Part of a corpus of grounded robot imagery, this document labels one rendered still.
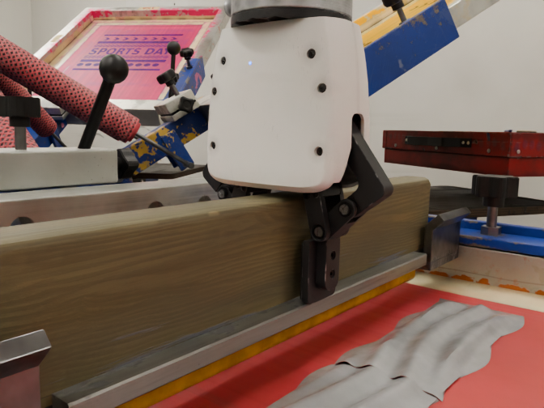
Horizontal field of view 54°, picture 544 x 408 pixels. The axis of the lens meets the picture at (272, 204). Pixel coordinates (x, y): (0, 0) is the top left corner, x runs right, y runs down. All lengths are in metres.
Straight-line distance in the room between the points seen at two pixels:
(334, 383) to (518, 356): 0.14
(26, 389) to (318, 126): 0.19
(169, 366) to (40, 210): 0.26
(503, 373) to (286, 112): 0.21
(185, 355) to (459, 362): 0.18
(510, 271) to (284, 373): 0.29
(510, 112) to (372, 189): 2.06
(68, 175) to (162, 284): 0.31
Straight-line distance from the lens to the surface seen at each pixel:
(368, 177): 0.31
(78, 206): 0.50
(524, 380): 0.37
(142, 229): 0.25
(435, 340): 0.39
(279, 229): 0.32
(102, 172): 0.57
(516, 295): 0.54
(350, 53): 0.32
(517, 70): 2.36
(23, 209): 0.48
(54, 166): 0.55
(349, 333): 0.41
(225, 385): 0.32
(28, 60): 0.97
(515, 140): 1.18
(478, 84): 2.40
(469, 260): 0.57
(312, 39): 0.31
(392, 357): 0.36
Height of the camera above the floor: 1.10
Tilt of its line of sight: 8 degrees down
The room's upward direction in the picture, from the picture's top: 1 degrees clockwise
